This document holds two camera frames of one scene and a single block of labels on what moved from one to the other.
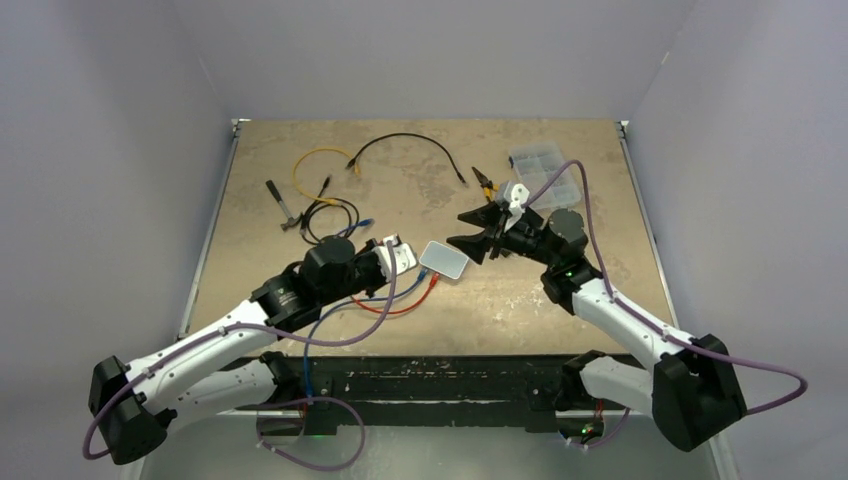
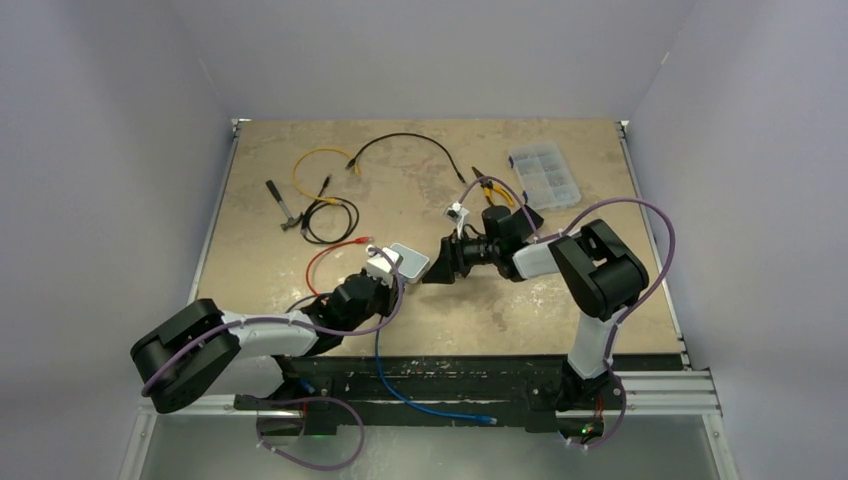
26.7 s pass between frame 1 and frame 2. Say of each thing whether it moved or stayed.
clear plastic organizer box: stayed
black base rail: stayed
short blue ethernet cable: moved
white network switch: moved
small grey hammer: stayed
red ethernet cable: moved
